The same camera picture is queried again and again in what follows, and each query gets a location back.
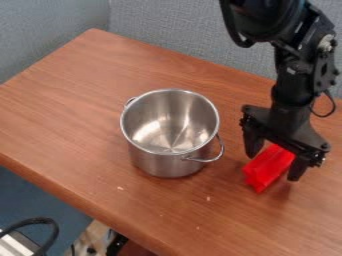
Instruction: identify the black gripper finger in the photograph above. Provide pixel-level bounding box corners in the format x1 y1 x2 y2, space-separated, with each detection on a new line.
244 126 265 158
288 156 311 182

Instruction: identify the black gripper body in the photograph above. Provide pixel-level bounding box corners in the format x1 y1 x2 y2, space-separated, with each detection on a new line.
241 85 332 167

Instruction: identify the red plastic block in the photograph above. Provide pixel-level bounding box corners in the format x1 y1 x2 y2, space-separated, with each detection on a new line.
242 144 296 193

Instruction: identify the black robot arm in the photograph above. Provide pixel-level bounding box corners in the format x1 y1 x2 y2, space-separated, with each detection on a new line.
220 0 340 181

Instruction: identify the stainless steel metal pot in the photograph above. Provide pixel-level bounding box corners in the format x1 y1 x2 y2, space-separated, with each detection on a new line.
121 88 226 178

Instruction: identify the wooden table leg base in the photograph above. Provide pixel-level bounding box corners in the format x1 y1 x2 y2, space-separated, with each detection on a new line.
63 220 129 256

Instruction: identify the grey device under table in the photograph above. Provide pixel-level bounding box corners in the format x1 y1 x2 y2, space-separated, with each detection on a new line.
0 231 42 256

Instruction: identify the black cable loop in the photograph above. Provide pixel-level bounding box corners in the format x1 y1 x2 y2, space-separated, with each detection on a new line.
0 217 62 256

